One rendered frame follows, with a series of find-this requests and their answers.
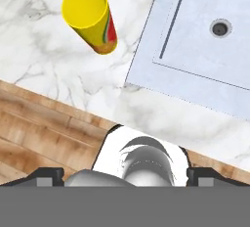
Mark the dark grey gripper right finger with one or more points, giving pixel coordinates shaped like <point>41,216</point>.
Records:
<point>201,176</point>

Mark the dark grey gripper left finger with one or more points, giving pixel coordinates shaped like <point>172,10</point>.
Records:
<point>49,176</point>

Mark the pale grey sink basin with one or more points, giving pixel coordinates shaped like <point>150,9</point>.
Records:
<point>201,64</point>

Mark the yellow cup with red print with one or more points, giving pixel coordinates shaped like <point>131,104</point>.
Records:
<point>85,7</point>

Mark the white and grey round object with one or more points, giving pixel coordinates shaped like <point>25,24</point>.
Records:
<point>143,159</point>

